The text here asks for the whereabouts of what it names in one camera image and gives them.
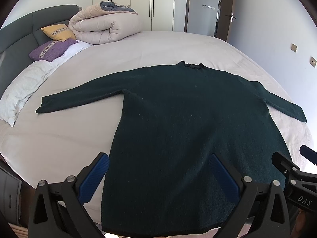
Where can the white pillow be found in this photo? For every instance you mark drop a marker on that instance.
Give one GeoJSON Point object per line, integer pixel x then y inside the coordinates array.
{"type": "Point", "coordinates": [30, 80]}

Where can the wall socket plate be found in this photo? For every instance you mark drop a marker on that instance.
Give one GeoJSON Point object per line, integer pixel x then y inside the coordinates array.
{"type": "Point", "coordinates": [313, 62]}

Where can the white bed sheet mattress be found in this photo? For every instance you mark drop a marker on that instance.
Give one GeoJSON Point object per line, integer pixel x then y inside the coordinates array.
{"type": "Point", "coordinates": [54, 145]}

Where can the grey bedside cabinet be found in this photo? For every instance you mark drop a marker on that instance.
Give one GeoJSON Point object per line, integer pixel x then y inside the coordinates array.
{"type": "Point", "coordinates": [10, 194]}

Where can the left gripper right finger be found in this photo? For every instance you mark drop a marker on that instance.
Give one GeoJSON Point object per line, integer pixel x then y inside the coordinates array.
{"type": "Point", "coordinates": [229, 179]}

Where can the dark brown door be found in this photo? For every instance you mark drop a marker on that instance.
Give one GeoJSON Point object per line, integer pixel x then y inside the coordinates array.
{"type": "Point", "coordinates": [225, 19]}

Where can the yellow patterned cushion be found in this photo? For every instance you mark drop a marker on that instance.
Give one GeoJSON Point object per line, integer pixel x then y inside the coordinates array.
{"type": "Point", "coordinates": [58, 32]}

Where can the rolled beige duvet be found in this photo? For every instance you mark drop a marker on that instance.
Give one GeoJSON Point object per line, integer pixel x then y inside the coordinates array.
{"type": "Point", "coordinates": [105, 22]}

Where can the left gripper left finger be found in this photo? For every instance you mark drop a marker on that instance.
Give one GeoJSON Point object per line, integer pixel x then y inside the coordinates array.
{"type": "Point", "coordinates": [90, 177]}

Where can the dark green knit sweater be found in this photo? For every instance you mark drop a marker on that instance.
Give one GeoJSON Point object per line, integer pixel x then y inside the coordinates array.
{"type": "Point", "coordinates": [159, 180]}

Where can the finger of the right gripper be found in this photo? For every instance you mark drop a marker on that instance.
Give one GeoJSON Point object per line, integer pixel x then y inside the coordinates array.
{"type": "Point", "coordinates": [285, 166]}
{"type": "Point", "coordinates": [309, 154]}

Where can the wall switch plate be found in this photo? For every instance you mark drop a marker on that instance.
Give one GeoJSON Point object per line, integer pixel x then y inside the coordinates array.
{"type": "Point", "coordinates": [294, 48]}

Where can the purple patterned cushion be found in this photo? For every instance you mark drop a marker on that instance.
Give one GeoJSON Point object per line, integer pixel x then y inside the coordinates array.
{"type": "Point", "coordinates": [51, 50]}

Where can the dark grey upholstered headboard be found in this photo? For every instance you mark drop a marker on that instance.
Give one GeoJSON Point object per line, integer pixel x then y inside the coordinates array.
{"type": "Point", "coordinates": [24, 35]}

